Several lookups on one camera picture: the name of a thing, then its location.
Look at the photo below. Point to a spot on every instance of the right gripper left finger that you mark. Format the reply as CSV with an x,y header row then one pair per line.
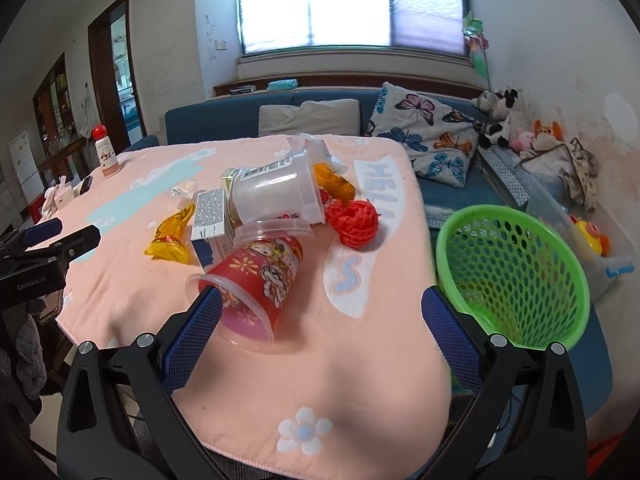
x,y
95,438

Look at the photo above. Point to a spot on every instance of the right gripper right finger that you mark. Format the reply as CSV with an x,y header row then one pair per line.
x,y
525,419

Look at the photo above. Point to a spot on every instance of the small clear jelly cup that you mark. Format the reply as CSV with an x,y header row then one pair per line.
x,y
184,190

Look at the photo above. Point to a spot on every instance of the grey white milk carton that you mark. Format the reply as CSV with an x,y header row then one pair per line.
x,y
211,235

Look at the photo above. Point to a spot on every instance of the red cartoon plastic cup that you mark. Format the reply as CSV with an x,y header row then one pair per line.
x,y
254,282

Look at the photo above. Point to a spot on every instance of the yellow green juice box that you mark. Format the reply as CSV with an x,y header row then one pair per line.
x,y
228,178

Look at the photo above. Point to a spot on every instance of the red mesh net ball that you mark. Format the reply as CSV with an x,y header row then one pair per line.
x,y
356,223

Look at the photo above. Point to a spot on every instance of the translucent yogurt tub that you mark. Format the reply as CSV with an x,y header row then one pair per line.
x,y
286,188

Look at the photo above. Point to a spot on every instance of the orange peel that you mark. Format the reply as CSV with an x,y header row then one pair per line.
x,y
334,184

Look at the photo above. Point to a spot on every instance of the blue sofa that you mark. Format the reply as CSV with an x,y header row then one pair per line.
x,y
236,117

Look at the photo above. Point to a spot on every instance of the white refrigerator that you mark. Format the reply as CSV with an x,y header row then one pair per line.
x,y
25,167

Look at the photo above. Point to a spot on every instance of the red capped white bottle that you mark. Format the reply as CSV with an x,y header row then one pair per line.
x,y
104,149

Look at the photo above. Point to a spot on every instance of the wooden shelf cabinet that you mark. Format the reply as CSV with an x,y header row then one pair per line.
x,y
63,146

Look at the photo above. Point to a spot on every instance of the yellow snack wrapper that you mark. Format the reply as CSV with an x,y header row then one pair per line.
x,y
168,241

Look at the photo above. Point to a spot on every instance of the green plastic basket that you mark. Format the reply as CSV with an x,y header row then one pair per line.
x,y
514,275

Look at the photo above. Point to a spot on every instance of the pink patterned tablecloth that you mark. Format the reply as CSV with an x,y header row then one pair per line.
x,y
353,385

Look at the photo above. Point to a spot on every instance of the clear plastic storage box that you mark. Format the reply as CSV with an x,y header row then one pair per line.
x,y
601,272

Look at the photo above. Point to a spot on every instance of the yellow duck toy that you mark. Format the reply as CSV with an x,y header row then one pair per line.
x,y
597,241

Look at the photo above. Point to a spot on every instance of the grey patterned blanket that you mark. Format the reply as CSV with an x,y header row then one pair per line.
x,y
501,169

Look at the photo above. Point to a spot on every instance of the beige crumpled cloth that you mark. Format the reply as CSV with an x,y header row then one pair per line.
x,y
565,170

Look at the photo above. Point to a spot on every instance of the pink pig plush toy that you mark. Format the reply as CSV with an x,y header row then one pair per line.
x,y
522,140

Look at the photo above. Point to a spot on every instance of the orange fox plush toy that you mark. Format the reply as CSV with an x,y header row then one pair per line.
x,y
547,132

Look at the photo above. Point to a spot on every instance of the butterfly print pillow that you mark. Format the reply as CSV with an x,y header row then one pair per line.
x,y
440,140

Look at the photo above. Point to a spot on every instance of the teal tissue pack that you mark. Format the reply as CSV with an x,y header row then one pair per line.
x,y
283,84

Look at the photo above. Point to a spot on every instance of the cow plush toy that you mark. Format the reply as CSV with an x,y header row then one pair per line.
x,y
509,114

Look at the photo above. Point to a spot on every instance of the grey plush toy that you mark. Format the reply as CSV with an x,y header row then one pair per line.
x,y
487,101

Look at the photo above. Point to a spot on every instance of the beige cushion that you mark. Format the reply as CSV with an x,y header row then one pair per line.
x,y
337,117

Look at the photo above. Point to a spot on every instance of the colourful pinwheel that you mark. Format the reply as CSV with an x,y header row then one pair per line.
x,y
473,34

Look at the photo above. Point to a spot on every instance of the window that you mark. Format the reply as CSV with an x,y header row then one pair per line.
x,y
278,25

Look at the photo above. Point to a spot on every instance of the dark wooden door frame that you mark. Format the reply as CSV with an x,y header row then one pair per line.
x,y
112,72

